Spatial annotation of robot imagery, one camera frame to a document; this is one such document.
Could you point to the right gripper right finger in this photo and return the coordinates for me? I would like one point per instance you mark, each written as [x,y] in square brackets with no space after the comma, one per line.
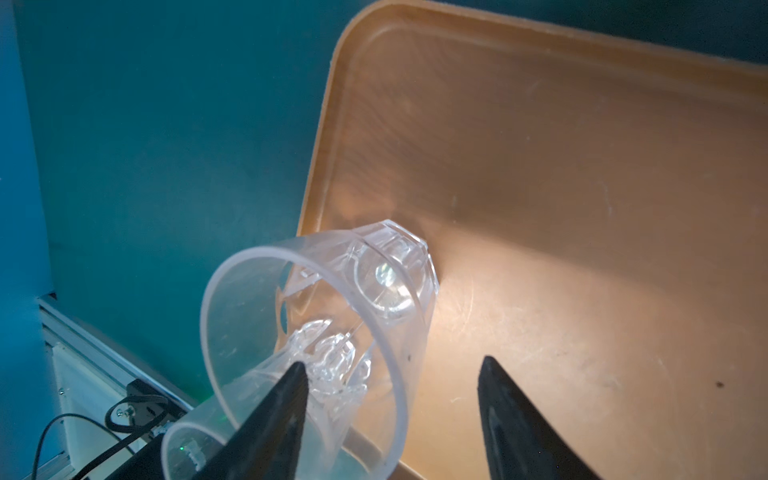
[519,441]

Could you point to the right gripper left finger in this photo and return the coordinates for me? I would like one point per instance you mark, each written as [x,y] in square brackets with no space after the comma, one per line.
[267,445]

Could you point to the clear faceted glass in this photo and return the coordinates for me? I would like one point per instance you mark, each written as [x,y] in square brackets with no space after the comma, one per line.
[194,440]
[355,308]

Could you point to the orange plastic tray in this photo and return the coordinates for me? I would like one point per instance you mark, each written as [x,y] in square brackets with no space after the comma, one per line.
[596,209]

